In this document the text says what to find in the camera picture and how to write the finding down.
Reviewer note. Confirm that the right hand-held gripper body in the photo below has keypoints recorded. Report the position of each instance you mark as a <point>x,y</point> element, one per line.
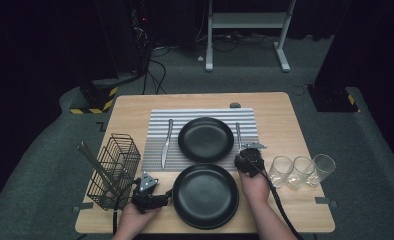
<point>250,163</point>

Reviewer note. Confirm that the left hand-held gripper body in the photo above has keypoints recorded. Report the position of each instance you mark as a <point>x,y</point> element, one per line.
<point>148,200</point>

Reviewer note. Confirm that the silver fork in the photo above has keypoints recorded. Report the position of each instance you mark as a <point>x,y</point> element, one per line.
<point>238,135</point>

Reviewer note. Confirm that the black plate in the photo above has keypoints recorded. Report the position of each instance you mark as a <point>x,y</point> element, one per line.
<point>205,140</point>
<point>206,228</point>
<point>205,195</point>

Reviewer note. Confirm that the silver table knife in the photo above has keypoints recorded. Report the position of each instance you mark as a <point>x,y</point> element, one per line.
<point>166,146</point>

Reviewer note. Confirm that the person's right hand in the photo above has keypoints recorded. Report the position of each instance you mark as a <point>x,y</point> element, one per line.
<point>255,190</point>

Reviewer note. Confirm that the person's left hand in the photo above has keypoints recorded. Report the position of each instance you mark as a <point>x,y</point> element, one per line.
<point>133,225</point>

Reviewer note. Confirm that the clear drinking glass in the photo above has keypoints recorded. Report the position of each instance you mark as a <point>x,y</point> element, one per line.
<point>300,170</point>
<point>280,168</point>
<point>321,166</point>

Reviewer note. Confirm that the grey table grommet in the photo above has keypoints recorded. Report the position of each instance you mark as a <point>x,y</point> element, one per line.
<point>235,105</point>

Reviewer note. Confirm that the grey striped placemat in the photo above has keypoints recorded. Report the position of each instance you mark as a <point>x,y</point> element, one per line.
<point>155,133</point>

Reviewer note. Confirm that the long metal utensil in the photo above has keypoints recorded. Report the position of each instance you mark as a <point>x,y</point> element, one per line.
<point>93,160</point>

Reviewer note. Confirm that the black stand with hazard tape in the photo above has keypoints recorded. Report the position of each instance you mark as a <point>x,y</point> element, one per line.
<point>98,95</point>
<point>331,98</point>

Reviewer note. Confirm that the white plug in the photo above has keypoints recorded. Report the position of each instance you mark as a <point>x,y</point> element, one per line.
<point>200,58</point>

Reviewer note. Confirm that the dark equipment rack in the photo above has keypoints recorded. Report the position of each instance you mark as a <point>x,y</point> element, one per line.
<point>140,33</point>

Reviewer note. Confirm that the grey table bracket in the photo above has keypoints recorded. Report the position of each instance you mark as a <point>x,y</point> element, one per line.
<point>325,201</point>
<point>83,206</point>

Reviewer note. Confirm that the white desk frame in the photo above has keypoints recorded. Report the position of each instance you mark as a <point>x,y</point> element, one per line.
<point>248,20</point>

